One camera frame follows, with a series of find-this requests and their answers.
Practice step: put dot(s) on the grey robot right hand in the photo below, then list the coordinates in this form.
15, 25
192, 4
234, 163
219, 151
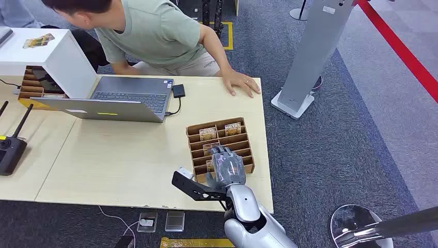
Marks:
228, 167

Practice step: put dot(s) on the person's left hand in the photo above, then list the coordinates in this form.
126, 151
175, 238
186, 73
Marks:
241, 81

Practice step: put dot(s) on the wooden slotted card holder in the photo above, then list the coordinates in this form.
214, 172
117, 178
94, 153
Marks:
236, 142

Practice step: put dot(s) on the person's right forearm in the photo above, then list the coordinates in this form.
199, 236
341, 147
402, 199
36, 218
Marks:
123, 68

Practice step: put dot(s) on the person's left forearm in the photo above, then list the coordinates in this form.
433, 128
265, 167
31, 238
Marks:
214, 48

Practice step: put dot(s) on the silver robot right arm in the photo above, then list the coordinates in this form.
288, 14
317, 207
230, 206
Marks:
246, 215

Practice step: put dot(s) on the person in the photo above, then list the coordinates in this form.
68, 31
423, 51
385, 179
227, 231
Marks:
89, 48
154, 30

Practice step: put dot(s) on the wooden card holder with black item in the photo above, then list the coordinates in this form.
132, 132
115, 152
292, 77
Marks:
29, 89

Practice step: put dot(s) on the black usb adapter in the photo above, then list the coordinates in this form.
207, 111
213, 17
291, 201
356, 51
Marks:
178, 91

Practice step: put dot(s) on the white furniture panel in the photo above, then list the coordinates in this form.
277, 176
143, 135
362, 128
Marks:
236, 7

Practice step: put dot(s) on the floor socket box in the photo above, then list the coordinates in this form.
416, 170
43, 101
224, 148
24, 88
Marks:
175, 221

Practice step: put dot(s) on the dark round base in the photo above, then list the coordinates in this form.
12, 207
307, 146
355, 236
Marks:
318, 84

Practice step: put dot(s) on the grey kiosk stand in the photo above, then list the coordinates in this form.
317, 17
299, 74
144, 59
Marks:
314, 51

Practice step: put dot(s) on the yellow floor tape strip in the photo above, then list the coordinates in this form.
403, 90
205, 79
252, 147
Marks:
195, 243

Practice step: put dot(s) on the stanchion with round base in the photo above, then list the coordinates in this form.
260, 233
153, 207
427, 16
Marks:
299, 13

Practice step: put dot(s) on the floor socket with plug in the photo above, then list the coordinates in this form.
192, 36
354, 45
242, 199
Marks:
147, 221

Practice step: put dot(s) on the grey laptop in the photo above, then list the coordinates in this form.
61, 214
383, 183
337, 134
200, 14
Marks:
133, 90

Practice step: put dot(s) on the black power adapter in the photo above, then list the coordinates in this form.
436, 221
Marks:
124, 241

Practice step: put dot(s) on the chrome stanchion base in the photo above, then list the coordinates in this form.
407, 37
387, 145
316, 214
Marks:
349, 222

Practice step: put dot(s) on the red barrier belt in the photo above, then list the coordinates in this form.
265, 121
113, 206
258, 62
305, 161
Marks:
397, 46

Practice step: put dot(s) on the white box riser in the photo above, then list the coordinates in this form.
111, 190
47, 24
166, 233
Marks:
65, 61

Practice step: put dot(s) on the dark stanchion pole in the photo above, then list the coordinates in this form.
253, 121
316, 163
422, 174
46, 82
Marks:
403, 224

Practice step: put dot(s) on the black flat item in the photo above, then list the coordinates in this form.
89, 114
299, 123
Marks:
49, 84

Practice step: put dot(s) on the yellow flat board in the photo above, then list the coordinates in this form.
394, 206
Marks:
32, 103

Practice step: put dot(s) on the black router antenna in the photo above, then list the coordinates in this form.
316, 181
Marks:
2, 109
23, 119

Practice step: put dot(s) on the black router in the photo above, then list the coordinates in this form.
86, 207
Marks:
10, 154

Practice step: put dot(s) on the grey flat device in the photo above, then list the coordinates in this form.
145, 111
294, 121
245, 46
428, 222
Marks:
4, 34

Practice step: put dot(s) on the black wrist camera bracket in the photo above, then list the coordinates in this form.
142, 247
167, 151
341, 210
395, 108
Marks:
193, 190

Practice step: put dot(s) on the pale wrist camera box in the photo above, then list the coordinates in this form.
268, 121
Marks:
185, 173

